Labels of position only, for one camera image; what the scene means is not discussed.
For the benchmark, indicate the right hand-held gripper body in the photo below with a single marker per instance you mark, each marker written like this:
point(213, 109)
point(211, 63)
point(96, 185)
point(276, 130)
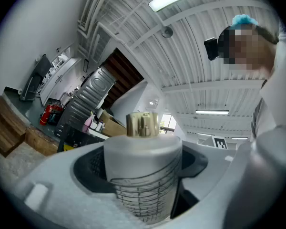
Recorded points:
point(220, 143)

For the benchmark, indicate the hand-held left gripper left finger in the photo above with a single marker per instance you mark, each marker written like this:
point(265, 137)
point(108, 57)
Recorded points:
point(62, 187)

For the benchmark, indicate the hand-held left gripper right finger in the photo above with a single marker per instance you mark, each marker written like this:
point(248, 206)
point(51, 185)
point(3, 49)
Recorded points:
point(217, 175)

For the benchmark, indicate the pink spray bottle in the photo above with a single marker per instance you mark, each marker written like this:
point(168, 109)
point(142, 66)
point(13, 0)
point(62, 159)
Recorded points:
point(87, 125)

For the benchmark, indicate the wooden plank block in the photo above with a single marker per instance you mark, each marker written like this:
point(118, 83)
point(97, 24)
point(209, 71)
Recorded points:
point(40, 141)

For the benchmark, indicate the bright window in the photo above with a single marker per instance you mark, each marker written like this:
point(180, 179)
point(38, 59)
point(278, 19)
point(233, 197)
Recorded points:
point(168, 123)

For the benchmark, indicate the person's light shirt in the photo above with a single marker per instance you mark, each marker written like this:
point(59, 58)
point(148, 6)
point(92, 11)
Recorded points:
point(276, 99)

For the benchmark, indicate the brown cardboard box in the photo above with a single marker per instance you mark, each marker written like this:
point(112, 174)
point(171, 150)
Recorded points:
point(114, 126)

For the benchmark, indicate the wooden slatted platform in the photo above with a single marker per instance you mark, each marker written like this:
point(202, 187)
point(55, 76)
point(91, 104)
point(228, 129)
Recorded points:
point(4, 125)

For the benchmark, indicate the person's head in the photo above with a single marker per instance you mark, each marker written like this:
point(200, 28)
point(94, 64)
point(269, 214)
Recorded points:
point(248, 51)

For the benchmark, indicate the white shelf unit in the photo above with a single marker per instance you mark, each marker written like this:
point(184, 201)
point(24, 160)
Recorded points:
point(59, 80)

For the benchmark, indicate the dark grey cabinet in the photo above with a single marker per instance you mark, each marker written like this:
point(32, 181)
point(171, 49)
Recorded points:
point(37, 77)

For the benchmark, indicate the round ceiling speaker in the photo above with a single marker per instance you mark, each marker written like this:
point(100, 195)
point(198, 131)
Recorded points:
point(166, 32)

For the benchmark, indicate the blue hair scrunchie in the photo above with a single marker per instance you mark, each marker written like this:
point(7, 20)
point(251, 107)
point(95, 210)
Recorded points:
point(244, 20)

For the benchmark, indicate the black head-mounted camera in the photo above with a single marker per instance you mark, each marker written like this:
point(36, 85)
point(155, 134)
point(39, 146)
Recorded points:
point(212, 49)

